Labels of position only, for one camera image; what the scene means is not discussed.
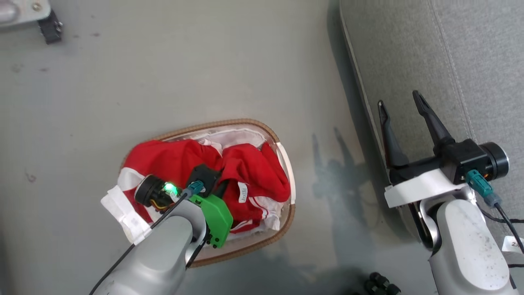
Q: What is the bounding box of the grey fabric sofa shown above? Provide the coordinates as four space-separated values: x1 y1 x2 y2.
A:
339 0 524 271

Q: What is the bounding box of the black block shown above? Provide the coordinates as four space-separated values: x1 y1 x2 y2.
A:
37 9 64 45

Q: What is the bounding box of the thin black cable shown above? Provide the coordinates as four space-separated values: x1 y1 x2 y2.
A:
479 207 524 225

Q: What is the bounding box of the woven rim laundry basket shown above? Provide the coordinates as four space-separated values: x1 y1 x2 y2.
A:
121 119 296 269

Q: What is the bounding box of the short black cable loop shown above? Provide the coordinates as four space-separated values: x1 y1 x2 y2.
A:
185 236 212 269

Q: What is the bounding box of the grey metal frame foot bracket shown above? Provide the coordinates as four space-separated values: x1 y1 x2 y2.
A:
0 0 52 28

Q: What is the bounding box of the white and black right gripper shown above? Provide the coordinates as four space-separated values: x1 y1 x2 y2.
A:
377 90 468 209

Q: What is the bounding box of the red and white garment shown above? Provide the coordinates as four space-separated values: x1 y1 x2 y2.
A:
101 138 292 245

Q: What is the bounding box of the black cable with teal plug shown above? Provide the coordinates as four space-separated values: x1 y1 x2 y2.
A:
466 169 524 251
88 180 204 295

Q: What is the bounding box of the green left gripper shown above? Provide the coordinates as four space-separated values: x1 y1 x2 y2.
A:
190 180 234 249

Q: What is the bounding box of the white paper label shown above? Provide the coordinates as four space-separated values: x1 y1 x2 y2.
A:
501 236 524 254

